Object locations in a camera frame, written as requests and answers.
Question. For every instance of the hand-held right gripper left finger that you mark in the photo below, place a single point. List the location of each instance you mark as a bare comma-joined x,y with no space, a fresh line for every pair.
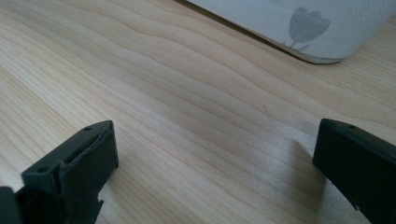
77,168

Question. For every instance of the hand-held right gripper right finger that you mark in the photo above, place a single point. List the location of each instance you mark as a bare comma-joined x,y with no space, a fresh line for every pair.
358,165

